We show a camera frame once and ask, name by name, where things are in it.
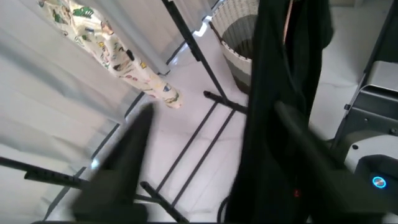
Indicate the black garment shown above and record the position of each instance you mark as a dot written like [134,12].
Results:
[270,62]

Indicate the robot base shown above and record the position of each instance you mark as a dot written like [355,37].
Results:
[373,109]

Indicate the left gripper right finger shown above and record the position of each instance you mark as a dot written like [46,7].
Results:
[335,193]

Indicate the pink clothes hanger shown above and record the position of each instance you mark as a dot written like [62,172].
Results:
[287,21]

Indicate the cream printed garment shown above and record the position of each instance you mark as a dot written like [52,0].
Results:
[124,62]

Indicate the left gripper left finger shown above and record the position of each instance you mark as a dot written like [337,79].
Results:
[118,186]

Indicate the white laundry basket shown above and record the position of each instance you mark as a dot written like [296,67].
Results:
[236,59]

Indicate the black clothes rack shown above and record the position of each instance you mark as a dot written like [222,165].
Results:
[198,53]

